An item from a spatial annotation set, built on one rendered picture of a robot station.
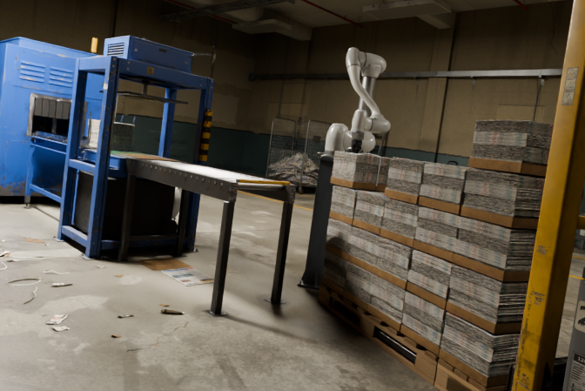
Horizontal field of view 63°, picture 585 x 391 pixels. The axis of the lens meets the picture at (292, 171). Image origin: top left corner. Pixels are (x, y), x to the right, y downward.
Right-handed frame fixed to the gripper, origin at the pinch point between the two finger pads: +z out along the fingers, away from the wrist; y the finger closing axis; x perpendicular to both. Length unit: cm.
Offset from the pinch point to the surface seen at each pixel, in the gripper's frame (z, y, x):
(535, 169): -14, -9, -152
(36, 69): -56, -219, 322
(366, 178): 5.2, -8.1, -30.1
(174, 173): 19, -119, 35
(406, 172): -3, -18, -80
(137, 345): 96, -148, -57
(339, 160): -4.0, -18.3, -10.3
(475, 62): -219, 527, 417
